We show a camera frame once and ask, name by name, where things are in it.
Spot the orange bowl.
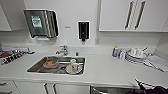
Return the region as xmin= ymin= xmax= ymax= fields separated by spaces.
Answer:
xmin=42 ymin=57 xmax=59 ymax=70

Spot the white three-drawer unit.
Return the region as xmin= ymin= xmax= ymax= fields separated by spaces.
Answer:
xmin=0 ymin=79 xmax=21 ymax=94

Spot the white wall outlet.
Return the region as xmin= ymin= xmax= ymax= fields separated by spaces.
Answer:
xmin=95 ymin=37 xmax=101 ymax=46

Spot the black soap dispenser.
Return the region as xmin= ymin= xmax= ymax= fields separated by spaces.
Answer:
xmin=76 ymin=20 xmax=91 ymax=43

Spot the steel paper towel dispenser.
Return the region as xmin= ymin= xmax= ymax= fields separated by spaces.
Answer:
xmin=22 ymin=8 xmax=60 ymax=40

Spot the stack of white plates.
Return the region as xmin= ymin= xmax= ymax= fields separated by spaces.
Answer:
xmin=124 ymin=46 xmax=150 ymax=66

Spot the white upper wall cabinet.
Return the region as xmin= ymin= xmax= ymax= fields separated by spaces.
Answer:
xmin=97 ymin=0 xmax=168 ymax=34

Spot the blue dish soap bottle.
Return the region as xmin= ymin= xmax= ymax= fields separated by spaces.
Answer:
xmin=111 ymin=45 xmax=120 ymax=59

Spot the steel kitchen sink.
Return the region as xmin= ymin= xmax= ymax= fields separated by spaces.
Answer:
xmin=26 ymin=55 xmax=87 ymax=76

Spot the white cup on plate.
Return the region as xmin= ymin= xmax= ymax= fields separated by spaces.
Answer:
xmin=65 ymin=58 xmax=83 ymax=75

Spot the white under-sink cabinet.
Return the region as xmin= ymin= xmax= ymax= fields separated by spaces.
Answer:
xmin=14 ymin=81 xmax=91 ymax=94

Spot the dish rack with utensils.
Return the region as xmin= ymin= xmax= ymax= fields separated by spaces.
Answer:
xmin=0 ymin=47 xmax=35 ymax=66

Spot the chrome sink faucet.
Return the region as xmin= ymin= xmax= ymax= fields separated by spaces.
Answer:
xmin=54 ymin=44 xmax=70 ymax=57

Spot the small clear bottle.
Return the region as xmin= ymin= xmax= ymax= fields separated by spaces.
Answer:
xmin=117 ymin=48 xmax=125 ymax=61

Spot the stainless steel dishwasher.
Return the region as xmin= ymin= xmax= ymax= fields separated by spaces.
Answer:
xmin=89 ymin=85 xmax=141 ymax=94

